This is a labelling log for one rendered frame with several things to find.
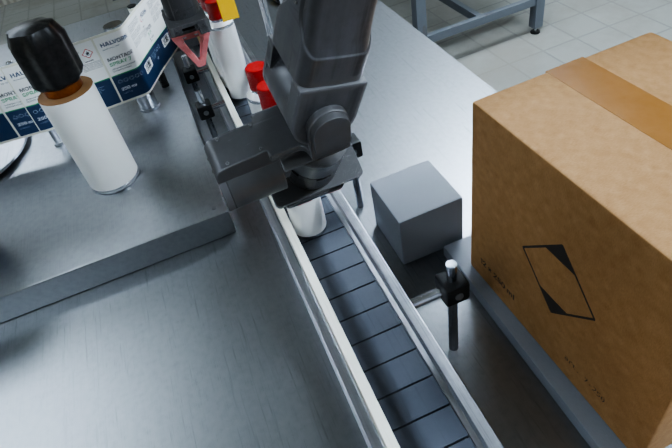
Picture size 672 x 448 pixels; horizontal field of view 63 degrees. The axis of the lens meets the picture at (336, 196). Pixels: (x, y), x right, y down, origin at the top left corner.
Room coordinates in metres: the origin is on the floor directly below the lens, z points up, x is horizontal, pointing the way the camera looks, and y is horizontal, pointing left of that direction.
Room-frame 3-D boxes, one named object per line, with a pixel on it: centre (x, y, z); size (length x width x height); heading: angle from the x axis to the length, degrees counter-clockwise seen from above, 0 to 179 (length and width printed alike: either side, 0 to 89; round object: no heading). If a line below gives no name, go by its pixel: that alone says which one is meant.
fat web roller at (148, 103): (1.05, 0.35, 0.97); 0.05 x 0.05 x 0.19
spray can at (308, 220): (0.59, 0.05, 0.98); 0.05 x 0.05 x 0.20
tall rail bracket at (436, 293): (0.37, -0.08, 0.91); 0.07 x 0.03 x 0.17; 103
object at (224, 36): (1.02, 0.15, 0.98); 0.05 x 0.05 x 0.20
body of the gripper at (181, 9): (0.93, 0.19, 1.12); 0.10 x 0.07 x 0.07; 14
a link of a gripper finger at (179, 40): (0.94, 0.19, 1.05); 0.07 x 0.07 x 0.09; 14
